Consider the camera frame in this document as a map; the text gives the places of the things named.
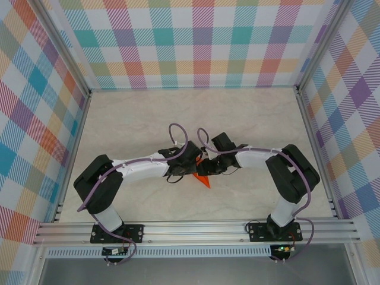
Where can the orange paper sheet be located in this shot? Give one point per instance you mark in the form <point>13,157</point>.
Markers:
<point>203,179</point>

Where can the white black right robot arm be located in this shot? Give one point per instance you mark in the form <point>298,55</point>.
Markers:
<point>252,158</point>

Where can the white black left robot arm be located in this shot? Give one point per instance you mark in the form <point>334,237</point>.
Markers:
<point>142,169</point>

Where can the small circuit board green light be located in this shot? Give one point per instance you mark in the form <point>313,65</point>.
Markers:
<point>283,248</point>

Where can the small black circuit board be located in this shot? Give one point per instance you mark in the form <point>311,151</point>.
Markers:
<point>114,251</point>

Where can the long aluminium mounting rail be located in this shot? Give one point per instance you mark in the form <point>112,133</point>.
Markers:
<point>193,231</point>

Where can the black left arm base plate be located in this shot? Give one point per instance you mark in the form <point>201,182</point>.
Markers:
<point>135,233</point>

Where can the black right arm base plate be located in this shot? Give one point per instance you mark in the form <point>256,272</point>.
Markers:
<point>258,233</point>

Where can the aluminium table side rail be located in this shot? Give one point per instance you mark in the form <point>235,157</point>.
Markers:
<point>75,148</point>
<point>314,148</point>

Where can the aluminium frame post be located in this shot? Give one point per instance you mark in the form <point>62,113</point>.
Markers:
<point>323,44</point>
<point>59,44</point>

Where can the aluminium lower frame strut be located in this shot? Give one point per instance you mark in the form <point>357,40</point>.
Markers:
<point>356,264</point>
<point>37,267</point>

